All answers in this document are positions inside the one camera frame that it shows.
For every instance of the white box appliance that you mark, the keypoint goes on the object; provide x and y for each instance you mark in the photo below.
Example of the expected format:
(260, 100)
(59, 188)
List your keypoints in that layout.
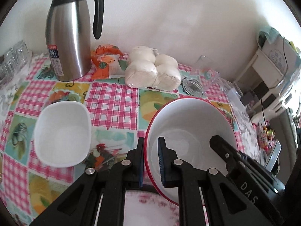
(275, 56)

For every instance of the clear glass jar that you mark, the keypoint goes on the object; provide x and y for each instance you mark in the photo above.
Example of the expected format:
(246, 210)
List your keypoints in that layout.
(207, 70)

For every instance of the smartphone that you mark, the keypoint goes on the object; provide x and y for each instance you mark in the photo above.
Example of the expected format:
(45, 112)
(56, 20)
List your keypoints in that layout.
(274, 155)

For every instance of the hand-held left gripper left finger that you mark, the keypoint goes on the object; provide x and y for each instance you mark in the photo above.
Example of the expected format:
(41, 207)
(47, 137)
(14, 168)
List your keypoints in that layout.
(140, 169)

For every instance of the pink floral round plate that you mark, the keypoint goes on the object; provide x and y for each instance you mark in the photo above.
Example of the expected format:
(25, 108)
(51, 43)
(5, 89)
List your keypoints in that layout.
(150, 209)

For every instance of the green cloth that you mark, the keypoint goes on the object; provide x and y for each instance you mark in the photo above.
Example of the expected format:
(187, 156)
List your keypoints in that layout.
(269, 34)

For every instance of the bag of steamed buns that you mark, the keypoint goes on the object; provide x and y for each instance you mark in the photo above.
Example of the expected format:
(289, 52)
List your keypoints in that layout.
(141, 75)

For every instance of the stainless steel thermos jug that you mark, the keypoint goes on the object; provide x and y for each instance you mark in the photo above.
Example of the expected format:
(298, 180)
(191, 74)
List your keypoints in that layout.
(68, 40)

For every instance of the colourful snack packets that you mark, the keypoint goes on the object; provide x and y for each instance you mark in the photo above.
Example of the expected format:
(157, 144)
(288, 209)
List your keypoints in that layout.
(265, 134)

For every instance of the orange snack packet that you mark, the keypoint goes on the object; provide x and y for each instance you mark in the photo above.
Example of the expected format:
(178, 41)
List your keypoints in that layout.
(103, 66)

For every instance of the translucent plastic box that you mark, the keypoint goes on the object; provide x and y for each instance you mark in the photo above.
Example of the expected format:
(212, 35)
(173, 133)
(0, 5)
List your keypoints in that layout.
(235, 96)

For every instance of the white square bowl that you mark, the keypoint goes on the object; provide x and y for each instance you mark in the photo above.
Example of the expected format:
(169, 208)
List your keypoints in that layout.
(63, 136)

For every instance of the clear glass cup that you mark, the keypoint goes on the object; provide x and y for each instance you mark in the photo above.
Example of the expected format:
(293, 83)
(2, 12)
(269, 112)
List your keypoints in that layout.
(6, 54)
(10, 67)
(22, 50)

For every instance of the pink checkered tablecloth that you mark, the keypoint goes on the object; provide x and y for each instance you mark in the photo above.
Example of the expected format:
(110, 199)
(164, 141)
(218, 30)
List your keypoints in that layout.
(110, 98)

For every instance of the white plastic shelf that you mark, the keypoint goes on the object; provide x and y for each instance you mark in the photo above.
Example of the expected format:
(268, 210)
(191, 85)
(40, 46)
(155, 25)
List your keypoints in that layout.
(249, 75)

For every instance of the glass ashtray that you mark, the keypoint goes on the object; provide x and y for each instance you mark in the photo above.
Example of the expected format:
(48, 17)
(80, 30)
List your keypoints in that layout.
(192, 87)

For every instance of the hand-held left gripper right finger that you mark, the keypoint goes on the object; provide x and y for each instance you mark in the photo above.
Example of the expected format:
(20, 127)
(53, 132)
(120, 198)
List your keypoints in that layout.
(162, 164)

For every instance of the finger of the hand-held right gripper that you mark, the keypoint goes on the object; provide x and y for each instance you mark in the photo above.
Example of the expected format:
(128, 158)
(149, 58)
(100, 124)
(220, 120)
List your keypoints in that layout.
(261, 169)
(235, 167)

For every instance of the strawberry print bowl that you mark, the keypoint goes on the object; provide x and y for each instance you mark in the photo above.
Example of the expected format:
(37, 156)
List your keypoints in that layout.
(188, 122)

